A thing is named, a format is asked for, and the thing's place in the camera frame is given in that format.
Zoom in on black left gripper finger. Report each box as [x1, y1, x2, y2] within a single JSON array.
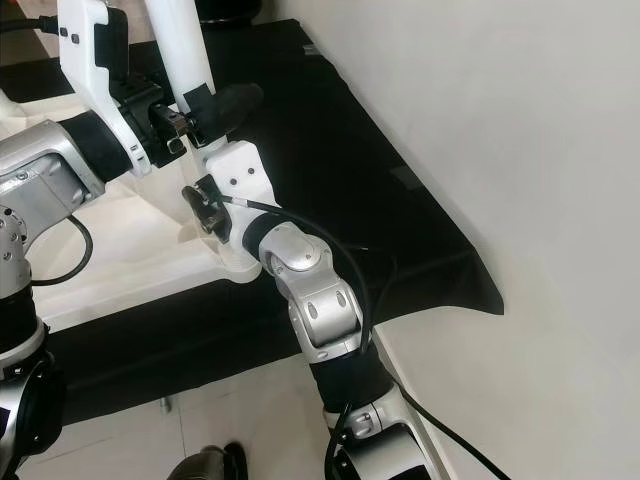
[[195, 82, 264, 141]]

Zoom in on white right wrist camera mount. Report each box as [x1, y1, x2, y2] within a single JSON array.
[[205, 140, 276, 256]]

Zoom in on black floor mat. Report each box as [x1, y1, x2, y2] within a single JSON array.
[[0, 18, 506, 426]]

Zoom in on white plastic table top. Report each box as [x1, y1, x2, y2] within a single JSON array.
[[0, 90, 266, 331]]

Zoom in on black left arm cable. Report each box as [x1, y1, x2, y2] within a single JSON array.
[[0, 15, 96, 291]]

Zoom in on grey tape strip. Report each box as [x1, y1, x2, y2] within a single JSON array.
[[390, 165, 423, 193]]

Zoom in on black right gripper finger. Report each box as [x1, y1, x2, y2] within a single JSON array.
[[182, 183, 223, 236]]

